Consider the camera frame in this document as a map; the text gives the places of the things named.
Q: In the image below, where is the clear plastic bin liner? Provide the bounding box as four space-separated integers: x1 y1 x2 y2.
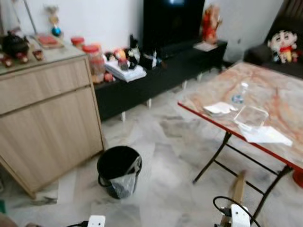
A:
109 156 143 199

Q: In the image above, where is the black rubbish bin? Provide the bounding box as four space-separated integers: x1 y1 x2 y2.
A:
97 145 143 200

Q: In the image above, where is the white paper sheet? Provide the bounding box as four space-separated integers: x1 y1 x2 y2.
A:
241 123 294 147

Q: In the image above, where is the clear plastic tray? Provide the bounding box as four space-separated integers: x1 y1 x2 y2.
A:
233 105 270 132

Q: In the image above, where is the white tissue packet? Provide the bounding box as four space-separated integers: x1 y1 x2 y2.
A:
203 101 238 117

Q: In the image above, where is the clear plastic water bottle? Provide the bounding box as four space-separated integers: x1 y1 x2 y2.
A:
231 81 250 106

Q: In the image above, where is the orange marble top folding table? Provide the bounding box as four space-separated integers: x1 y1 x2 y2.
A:
177 61 303 221

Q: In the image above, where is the black low TV console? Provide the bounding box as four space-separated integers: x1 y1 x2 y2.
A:
94 40 228 122

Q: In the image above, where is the white and red magazine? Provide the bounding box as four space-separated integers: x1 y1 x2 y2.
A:
193 41 219 52

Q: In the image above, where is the white book stack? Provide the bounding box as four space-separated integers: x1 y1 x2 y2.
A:
104 60 148 83

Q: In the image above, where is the black and white figurine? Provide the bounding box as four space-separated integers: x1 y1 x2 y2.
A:
127 35 164 71

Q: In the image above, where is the cartoon boy plush doll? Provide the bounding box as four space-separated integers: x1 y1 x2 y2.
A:
267 29 299 64

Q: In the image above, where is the small colourful toy figure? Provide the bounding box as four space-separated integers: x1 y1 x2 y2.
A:
113 47 130 72

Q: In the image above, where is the red and gold figurine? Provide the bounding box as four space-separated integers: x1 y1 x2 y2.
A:
200 3 223 46

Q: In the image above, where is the light wooden cabinet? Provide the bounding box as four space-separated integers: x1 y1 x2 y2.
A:
0 44 107 199

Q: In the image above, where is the black flat screen television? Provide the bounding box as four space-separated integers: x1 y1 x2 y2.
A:
142 0 207 55

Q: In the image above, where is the large red lid jar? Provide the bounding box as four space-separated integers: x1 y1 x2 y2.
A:
82 44 106 85

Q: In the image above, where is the small red lid jar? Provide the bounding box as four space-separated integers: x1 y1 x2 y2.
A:
71 36 85 50

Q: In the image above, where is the red box on tray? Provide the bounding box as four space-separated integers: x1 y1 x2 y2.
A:
35 34 65 50

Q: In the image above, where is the ornament with blue ball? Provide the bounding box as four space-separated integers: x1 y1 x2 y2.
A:
45 5 62 38

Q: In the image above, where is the dark round teapot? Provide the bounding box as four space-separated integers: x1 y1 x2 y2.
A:
1 30 30 58

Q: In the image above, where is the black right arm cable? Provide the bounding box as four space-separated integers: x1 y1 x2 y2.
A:
213 195 261 227

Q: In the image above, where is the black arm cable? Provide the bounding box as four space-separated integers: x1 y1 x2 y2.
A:
213 195 261 227
66 219 90 227

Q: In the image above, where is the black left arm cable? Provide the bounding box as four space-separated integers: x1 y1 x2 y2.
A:
66 219 90 227

